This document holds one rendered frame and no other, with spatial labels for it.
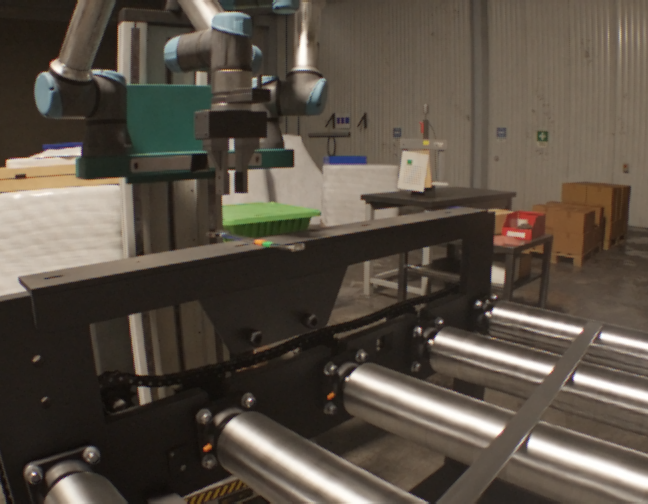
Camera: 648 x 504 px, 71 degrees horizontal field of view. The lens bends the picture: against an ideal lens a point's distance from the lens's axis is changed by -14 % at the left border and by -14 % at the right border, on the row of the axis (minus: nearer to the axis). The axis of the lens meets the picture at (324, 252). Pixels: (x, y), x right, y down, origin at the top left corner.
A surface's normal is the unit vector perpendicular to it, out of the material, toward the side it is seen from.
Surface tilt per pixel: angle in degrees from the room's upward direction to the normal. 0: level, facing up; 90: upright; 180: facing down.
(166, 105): 90
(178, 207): 90
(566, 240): 90
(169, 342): 90
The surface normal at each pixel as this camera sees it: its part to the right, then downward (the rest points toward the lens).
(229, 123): 0.70, 0.14
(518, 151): -0.72, 0.14
